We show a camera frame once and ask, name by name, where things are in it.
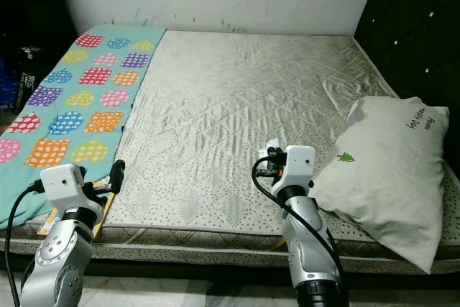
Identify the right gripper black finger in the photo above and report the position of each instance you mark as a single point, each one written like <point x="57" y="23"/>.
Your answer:
<point x="276" y="152"/>

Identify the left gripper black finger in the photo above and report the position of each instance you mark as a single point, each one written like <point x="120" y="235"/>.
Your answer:
<point x="117" y="175"/>

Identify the white paper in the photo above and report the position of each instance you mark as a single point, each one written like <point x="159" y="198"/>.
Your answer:
<point x="273" y="144"/>

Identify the yellow-edged blue picture book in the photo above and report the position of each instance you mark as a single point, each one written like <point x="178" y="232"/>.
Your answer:
<point x="104" y="210"/>

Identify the cream pillow with tree print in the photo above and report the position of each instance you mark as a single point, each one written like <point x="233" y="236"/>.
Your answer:
<point x="381" y="170"/>

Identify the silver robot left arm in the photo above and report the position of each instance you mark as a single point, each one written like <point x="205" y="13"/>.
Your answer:
<point x="61" y="264"/>

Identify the quilted beige mattress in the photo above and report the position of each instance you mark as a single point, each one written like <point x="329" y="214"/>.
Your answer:
<point x="223" y="120"/>

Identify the teal heart-patterned blanket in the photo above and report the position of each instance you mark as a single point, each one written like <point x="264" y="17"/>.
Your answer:
<point x="72" y="106"/>

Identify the black bag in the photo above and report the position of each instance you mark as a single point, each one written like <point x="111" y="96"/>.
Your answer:
<point x="32" y="84"/>

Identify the dark bed base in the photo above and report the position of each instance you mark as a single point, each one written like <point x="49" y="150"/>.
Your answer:
<point x="223" y="282"/>

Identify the dark tufted headboard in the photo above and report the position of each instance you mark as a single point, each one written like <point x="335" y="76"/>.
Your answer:
<point x="417" y="26"/>

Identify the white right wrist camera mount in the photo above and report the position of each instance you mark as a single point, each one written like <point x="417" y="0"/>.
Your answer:
<point x="300" y="165"/>

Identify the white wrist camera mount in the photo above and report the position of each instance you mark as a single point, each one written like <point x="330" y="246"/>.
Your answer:
<point x="65" y="183"/>
<point x="300" y="165"/>

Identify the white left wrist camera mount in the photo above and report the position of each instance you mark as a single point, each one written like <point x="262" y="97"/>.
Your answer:
<point x="65" y="183"/>

